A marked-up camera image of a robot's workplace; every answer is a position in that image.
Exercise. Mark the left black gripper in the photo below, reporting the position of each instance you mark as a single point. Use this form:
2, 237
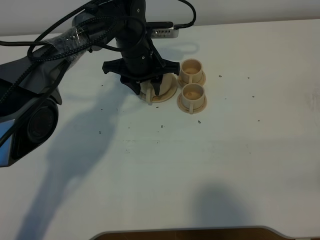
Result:
140, 64

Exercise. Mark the beige ceramic teapot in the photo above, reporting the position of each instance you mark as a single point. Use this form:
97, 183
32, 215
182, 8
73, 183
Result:
167, 89

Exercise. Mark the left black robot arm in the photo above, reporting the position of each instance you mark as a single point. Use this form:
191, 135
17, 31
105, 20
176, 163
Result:
29, 94

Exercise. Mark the beige teapot saucer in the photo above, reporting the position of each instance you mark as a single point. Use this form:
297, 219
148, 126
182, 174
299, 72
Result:
164, 97

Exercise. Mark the near beige cup saucer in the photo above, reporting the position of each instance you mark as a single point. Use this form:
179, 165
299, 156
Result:
186, 110

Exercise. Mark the beige cup saucer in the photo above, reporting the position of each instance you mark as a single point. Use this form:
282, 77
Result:
186, 110
203, 78

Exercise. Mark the far beige teacup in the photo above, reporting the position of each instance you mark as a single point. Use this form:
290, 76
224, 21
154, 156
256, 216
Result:
191, 71

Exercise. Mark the beige teacup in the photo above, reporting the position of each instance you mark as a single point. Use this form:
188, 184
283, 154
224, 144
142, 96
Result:
191, 71
193, 96

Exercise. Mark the near beige teacup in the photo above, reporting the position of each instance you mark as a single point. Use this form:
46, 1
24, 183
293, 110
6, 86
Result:
193, 96

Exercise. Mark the far beige cup saucer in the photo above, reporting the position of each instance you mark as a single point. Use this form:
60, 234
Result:
203, 78

